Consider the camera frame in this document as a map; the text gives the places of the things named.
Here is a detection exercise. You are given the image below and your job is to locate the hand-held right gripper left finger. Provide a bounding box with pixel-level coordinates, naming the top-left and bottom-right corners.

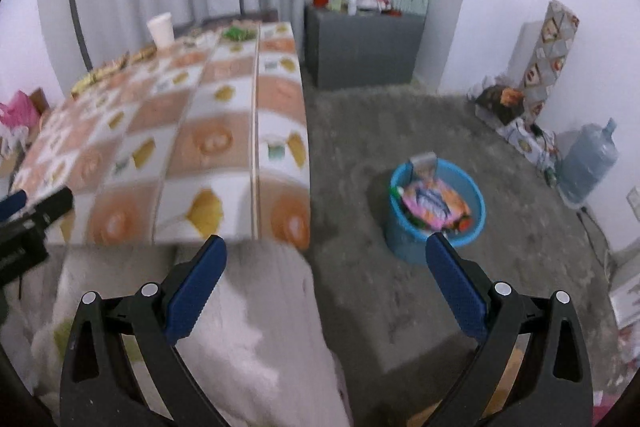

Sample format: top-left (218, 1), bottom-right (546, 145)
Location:
top-left (59, 234), bottom-right (228, 427)

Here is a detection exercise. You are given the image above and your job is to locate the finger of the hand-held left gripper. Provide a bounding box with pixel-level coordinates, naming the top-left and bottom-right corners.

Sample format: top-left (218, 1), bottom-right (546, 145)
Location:
top-left (24, 186), bottom-right (75, 234)
top-left (0, 189), bottom-right (29, 223)

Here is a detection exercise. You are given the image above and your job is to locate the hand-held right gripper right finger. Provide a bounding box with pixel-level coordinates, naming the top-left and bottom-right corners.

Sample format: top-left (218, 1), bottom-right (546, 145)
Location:
top-left (420, 232), bottom-right (595, 427)

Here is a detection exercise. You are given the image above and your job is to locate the red plastic bag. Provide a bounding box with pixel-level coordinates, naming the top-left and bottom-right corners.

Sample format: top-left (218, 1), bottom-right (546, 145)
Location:
top-left (442, 214), bottom-right (473, 233)

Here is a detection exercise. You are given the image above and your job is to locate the blue plastic mesh basket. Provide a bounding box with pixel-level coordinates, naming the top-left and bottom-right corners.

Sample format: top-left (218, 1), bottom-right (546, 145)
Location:
top-left (384, 158), bottom-right (487, 265)

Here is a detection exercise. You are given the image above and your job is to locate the pink purple snack packet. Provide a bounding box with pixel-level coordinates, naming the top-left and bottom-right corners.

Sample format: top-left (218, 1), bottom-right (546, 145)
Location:
top-left (402, 179), bottom-right (471, 228)

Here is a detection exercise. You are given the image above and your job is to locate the blue white box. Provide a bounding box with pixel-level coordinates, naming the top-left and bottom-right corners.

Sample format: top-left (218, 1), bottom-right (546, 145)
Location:
top-left (409, 152), bottom-right (440, 182)

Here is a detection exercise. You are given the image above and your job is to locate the white plastic bag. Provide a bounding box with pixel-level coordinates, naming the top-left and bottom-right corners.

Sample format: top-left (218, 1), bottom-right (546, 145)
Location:
top-left (0, 127), bottom-right (31, 158)

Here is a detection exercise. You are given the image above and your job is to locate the white fluffy blanket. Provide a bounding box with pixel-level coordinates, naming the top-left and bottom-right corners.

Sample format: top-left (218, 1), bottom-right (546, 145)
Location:
top-left (10, 239), bottom-right (351, 427)

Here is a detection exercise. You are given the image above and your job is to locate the pink plastic bag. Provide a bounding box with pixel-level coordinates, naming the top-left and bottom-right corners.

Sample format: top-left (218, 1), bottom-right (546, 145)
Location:
top-left (0, 91), bottom-right (41, 128)

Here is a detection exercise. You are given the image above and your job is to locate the yellow green snack packet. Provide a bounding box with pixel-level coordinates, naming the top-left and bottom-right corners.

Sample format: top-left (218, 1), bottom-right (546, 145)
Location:
top-left (70, 74), bottom-right (101, 96)

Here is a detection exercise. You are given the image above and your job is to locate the leaf patterned tablecloth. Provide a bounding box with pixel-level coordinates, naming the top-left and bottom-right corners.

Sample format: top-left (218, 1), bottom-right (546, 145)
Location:
top-left (10, 22), bottom-right (312, 250)

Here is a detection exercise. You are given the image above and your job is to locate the yellow cookie packet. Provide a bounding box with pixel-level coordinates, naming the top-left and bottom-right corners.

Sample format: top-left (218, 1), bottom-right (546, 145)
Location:
top-left (92, 57), bottom-right (130, 75)

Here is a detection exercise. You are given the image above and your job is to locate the flat patterned wrapped box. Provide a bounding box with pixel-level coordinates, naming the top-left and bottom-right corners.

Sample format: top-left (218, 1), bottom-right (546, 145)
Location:
top-left (497, 117), bottom-right (558, 172)

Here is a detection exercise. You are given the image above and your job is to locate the white carton box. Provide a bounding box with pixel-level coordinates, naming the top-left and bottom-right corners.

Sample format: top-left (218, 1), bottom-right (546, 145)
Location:
top-left (607, 249), bottom-right (640, 328)

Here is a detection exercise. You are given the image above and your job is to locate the large clear water jug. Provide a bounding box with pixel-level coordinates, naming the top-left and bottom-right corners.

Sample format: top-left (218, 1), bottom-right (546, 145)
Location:
top-left (557, 118), bottom-right (618, 205)

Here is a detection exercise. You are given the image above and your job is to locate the grey shaggy carpet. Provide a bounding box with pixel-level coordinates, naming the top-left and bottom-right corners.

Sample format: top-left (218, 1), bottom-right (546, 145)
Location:
top-left (300, 82), bottom-right (626, 408)

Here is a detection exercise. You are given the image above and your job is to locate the dark bag with orange print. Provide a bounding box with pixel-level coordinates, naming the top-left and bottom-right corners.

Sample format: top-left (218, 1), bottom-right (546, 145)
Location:
top-left (475, 84), bottom-right (526, 125)

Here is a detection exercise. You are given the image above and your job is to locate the white paper cup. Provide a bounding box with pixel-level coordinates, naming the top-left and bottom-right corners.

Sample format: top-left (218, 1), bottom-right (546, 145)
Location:
top-left (146, 13), bottom-right (176, 48)

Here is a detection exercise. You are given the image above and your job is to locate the small green snack packet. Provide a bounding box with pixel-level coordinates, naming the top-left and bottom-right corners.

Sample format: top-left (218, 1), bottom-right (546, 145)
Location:
top-left (220, 24), bottom-right (256, 42)

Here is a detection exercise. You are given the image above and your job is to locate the grey cabinet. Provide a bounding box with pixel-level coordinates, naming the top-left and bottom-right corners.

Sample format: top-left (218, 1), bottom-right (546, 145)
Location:
top-left (305, 4), bottom-right (427, 90)

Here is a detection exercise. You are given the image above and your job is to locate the black floor cable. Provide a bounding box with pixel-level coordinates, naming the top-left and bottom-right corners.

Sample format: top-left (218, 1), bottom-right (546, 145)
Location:
top-left (577, 207), bottom-right (613, 258)

